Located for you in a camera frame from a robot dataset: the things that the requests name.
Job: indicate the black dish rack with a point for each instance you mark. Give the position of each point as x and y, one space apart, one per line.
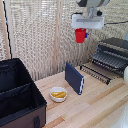
116 42

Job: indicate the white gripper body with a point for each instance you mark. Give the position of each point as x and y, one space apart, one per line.
88 22

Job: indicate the black vertical pole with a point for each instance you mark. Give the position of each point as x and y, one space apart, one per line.
6 26

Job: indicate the white oval bowl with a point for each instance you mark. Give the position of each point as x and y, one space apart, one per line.
58 99

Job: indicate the yellow bread piece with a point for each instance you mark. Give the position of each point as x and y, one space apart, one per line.
61 96
56 93

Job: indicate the dark blue book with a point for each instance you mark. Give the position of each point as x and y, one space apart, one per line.
73 78

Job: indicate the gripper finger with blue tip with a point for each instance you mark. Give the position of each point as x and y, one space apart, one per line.
86 34

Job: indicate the black fabric suitcase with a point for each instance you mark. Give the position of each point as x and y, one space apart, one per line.
20 110

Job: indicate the red plastic cup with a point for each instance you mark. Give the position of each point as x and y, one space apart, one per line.
80 35

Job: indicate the woven wicker room divider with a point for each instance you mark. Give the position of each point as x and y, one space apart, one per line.
33 33

